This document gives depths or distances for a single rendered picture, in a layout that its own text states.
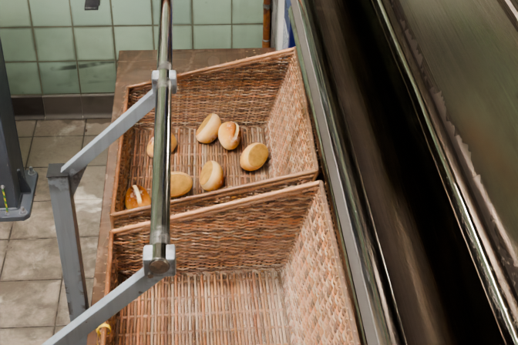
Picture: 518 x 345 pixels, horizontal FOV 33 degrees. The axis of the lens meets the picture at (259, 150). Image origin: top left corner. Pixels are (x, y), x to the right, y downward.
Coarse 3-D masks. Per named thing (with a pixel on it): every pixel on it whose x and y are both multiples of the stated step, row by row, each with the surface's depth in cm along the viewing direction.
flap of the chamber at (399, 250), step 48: (336, 0) 135; (336, 48) 122; (384, 48) 125; (384, 96) 114; (384, 144) 105; (336, 192) 97; (384, 192) 97; (432, 192) 99; (384, 240) 90; (432, 240) 91; (432, 288) 85; (480, 288) 87; (432, 336) 80; (480, 336) 81
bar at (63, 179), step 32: (160, 0) 185; (160, 32) 173; (160, 64) 163; (160, 96) 154; (128, 128) 166; (160, 128) 146; (160, 160) 139; (64, 192) 173; (160, 192) 133; (64, 224) 178; (160, 224) 127; (64, 256) 184; (160, 256) 121; (128, 288) 125; (96, 320) 129
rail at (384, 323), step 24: (312, 0) 128; (312, 24) 122; (312, 48) 118; (336, 96) 107; (336, 120) 103; (336, 144) 100; (360, 192) 92; (360, 216) 89; (360, 240) 87; (384, 264) 84; (384, 288) 81; (384, 312) 78; (384, 336) 76
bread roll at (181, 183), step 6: (174, 174) 220; (180, 174) 220; (186, 174) 221; (174, 180) 220; (180, 180) 220; (186, 180) 220; (174, 186) 220; (180, 186) 220; (186, 186) 220; (174, 192) 220; (180, 192) 220; (186, 192) 221
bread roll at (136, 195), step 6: (132, 186) 218; (138, 186) 217; (126, 192) 218; (132, 192) 216; (138, 192) 215; (144, 192) 216; (126, 198) 216; (132, 198) 215; (138, 198) 214; (144, 198) 215; (126, 204) 216; (132, 204) 214; (138, 204) 214; (144, 204) 214
